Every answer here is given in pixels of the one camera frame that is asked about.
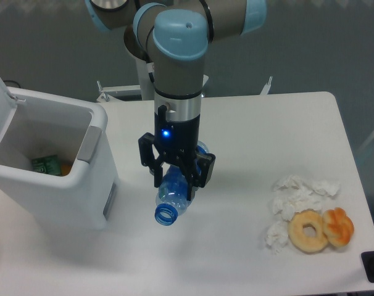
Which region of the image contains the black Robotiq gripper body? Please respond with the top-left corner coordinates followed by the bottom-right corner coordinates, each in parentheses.
top-left (153, 105), bottom-right (200, 168)

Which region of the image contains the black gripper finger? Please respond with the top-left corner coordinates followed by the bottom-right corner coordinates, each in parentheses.
top-left (138, 133), bottom-right (165, 187)
top-left (178, 153), bottom-right (216, 200)

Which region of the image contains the clear blue plastic bottle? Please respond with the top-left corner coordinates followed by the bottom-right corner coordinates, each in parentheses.
top-left (154, 140), bottom-right (210, 227)

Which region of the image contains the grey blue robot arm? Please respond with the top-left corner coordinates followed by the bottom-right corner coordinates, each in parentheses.
top-left (86, 1), bottom-right (267, 200)

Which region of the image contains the white trash can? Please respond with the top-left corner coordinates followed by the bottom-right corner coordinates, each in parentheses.
top-left (0, 78), bottom-right (118, 229)

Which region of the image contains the orange item in bin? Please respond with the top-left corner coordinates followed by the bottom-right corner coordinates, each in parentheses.
top-left (60, 163), bottom-right (72, 176)

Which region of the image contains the crumpled white tissue middle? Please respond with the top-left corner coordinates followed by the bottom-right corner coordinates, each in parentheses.
top-left (268, 191), bottom-right (325, 221)

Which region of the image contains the crumpled white tissue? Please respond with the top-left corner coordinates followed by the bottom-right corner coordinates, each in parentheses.
top-left (272, 175), bottom-right (341, 198)
top-left (268, 191), bottom-right (325, 221)
top-left (265, 221), bottom-right (289, 255)

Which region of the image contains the green carton in bin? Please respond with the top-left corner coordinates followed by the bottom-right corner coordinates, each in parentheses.
top-left (31, 155), bottom-right (61, 176)

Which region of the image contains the crumpled white tissue lower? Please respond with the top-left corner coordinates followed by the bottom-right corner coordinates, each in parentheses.
top-left (265, 221), bottom-right (289, 255)

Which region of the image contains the crumpled white tissue upper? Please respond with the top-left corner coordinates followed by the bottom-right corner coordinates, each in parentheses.
top-left (272, 175), bottom-right (341, 198)

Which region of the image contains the glazed twisted pastry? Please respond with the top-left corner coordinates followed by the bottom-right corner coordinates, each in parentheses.
top-left (322, 207), bottom-right (354, 248)

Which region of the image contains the ring donut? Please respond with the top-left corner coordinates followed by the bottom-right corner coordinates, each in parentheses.
top-left (288, 210), bottom-right (328, 253)

